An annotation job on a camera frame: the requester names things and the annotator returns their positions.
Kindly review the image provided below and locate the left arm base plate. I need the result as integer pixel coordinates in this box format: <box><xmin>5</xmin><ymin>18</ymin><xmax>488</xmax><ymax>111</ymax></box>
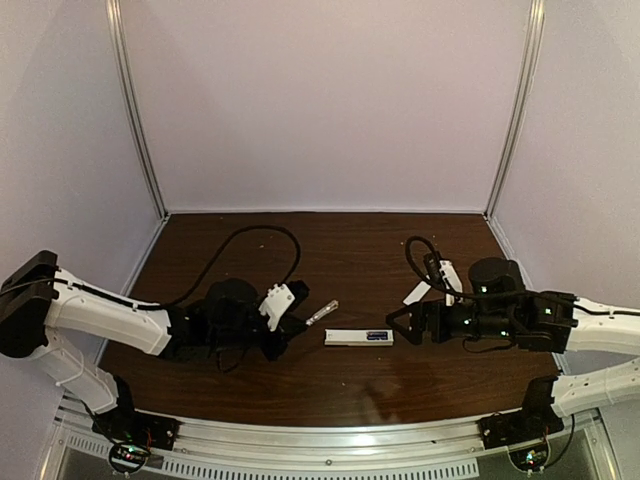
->
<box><xmin>92</xmin><ymin>409</ymin><xmax>181</xmax><ymax>451</ymax></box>

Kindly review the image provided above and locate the aluminium front rail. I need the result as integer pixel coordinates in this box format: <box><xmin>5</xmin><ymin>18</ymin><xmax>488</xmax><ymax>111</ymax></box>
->
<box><xmin>35</xmin><ymin>394</ymin><xmax>622</xmax><ymax>479</ymax></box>

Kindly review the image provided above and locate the white remote control body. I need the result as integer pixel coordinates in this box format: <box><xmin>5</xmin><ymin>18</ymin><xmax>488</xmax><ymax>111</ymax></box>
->
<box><xmin>324</xmin><ymin>329</ymin><xmax>394</xmax><ymax>347</ymax></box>

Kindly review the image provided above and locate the aluminium frame post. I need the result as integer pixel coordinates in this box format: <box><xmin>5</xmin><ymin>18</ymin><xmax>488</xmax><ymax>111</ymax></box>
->
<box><xmin>105</xmin><ymin>0</ymin><xmax>169</xmax><ymax>220</ymax></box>
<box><xmin>484</xmin><ymin>0</ymin><xmax>546</xmax><ymax>221</ymax></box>

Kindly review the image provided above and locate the perforated white cable duct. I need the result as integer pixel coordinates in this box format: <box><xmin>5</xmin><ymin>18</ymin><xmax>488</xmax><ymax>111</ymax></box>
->
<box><xmin>56</xmin><ymin>435</ymin><xmax>480</xmax><ymax>479</ymax></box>

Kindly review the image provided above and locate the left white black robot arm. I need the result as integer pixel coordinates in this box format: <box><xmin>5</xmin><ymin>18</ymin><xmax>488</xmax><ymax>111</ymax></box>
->
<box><xmin>1</xmin><ymin>250</ymin><xmax>309</xmax><ymax>443</ymax></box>

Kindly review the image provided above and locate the white remote back cover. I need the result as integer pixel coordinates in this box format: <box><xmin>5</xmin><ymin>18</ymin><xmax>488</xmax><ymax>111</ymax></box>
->
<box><xmin>402</xmin><ymin>281</ymin><xmax>431</xmax><ymax>306</ymax></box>

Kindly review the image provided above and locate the right black camera cable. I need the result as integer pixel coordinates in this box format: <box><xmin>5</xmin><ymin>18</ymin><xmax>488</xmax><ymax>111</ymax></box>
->
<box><xmin>404</xmin><ymin>235</ymin><xmax>576</xmax><ymax>306</ymax></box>

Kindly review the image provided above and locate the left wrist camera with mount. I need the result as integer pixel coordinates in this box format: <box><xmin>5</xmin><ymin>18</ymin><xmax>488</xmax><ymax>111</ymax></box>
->
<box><xmin>258</xmin><ymin>284</ymin><xmax>295</xmax><ymax>332</ymax></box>

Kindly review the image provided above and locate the clear handle small screwdriver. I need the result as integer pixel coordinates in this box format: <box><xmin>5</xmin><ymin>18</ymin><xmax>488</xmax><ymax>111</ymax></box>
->
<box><xmin>305</xmin><ymin>300</ymin><xmax>339</xmax><ymax>327</ymax></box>

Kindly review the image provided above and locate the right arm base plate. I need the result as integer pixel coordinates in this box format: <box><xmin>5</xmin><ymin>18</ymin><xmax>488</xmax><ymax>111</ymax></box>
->
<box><xmin>477</xmin><ymin>410</ymin><xmax>564</xmax><ymax>449</ymax></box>

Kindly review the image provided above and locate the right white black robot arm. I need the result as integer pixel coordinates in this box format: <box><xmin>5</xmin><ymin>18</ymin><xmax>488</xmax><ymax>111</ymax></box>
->
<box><xmin>386</xmin><ymin>256</ymin><xmax>639</xmax><ymax>442</ymax></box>

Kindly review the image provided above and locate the left aluminium frame post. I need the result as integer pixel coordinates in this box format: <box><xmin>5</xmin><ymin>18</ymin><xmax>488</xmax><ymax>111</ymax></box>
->
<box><xmin>105</xmin><ymin>0</ymin><xmax>169</xmax><ymax>220</ymax></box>

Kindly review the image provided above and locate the left black camera cable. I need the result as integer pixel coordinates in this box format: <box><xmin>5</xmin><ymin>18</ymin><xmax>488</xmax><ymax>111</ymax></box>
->
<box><xmin>164</xmin><ymin>225</ymin><xmax>303</xmax><ymax>311</ymax></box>

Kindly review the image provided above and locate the right aluminium frame post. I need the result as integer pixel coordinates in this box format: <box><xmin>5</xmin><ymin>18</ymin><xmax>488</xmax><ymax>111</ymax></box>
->
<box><xmin>484</xmin><ymin>0</ymin><xmax>546</xmax><ymax>221</ymax></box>

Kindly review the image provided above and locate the black camera cable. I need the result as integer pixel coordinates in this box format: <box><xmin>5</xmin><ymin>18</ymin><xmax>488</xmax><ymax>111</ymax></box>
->
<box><xmin>164</xmin><ymin>225</ymin><xmax>303</xmax><ymax>311</ymax></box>
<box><xmin>404</xmin><ymin>235</ymin><xmax>576</xmax><ymax>306</ymax></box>

